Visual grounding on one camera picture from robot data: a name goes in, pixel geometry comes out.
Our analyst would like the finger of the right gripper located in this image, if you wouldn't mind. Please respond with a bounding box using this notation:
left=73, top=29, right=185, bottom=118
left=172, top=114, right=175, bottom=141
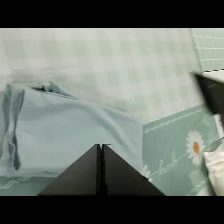
left=192, top=71, right=224, bottom=117

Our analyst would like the light blue T-shirt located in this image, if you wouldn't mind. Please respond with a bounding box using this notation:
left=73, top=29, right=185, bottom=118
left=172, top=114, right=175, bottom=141
left=0, top=80, right=145, bottom=178

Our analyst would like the white garment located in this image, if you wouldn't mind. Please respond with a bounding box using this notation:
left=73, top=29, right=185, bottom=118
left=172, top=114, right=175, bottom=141
left=202, top=139, right=224, bottom=197

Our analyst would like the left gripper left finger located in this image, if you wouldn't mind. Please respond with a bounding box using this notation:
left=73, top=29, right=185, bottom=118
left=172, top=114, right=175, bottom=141
left=37, top=143, right=102, bottom=197

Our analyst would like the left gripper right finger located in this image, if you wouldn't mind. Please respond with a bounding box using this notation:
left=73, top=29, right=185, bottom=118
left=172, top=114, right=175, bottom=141
left=101, top=143, right=166, bottom=197

